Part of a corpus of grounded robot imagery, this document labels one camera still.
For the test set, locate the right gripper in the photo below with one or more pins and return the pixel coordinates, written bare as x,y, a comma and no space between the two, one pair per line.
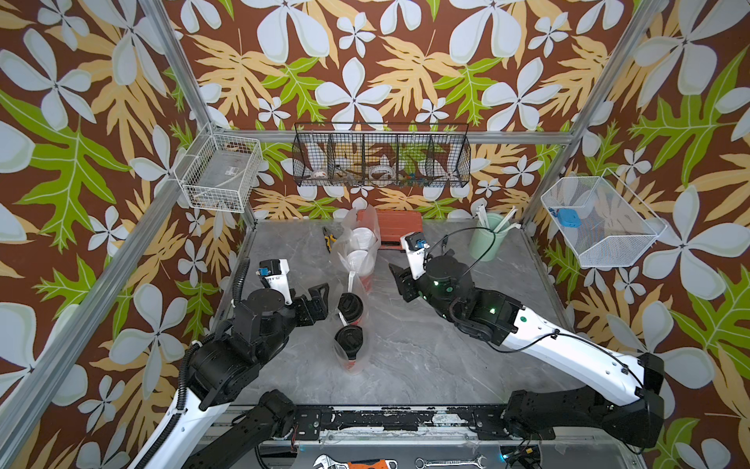
412,287

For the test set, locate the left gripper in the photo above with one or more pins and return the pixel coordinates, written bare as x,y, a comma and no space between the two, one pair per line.
305,307

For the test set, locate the black lid red cup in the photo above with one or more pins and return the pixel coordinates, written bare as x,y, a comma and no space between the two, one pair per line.
350,309
348,343

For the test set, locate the white lid red cup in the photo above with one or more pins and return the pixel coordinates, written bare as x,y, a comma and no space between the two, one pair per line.
363,263
363,238

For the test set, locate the clear plastic carrier bag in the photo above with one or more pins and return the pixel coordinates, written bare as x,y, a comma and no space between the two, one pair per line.
354,219

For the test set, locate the white lid red cup front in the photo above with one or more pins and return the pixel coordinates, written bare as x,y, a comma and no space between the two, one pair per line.
363,238

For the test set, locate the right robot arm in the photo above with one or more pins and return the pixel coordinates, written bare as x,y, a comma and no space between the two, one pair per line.
620,393

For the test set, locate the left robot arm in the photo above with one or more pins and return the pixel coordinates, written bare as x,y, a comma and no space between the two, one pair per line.
216,370

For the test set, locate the red plastic tool case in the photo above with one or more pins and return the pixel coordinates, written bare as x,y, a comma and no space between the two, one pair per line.
397,223

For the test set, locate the yellow black pliers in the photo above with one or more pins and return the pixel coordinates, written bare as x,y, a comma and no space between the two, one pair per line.
329,239

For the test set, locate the green straw holder cup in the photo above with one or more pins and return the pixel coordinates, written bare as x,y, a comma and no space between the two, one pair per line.
487,239

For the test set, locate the orange adjustable wrench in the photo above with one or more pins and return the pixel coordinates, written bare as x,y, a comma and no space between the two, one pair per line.
327,462

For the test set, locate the blue object in basket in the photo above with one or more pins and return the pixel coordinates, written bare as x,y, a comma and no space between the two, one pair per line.
568,218

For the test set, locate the silver spanner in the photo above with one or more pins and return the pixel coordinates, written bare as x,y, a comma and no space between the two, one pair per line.
477,462

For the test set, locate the white mesh basket right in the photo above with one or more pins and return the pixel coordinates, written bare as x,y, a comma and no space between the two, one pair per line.
618,227

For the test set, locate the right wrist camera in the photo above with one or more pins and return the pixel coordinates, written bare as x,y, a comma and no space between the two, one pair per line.
415,246

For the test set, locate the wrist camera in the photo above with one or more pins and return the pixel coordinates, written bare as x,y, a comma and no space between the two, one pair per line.
274,274
415,246

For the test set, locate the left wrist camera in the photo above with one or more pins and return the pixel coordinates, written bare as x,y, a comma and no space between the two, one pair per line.
274,274

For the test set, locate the black mounting rail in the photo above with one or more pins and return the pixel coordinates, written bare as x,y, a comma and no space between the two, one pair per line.
484,422

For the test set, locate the black wire basket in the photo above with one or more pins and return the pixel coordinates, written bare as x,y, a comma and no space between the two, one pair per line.
426,155

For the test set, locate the white wire basket left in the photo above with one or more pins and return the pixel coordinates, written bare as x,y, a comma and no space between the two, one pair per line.
218,171

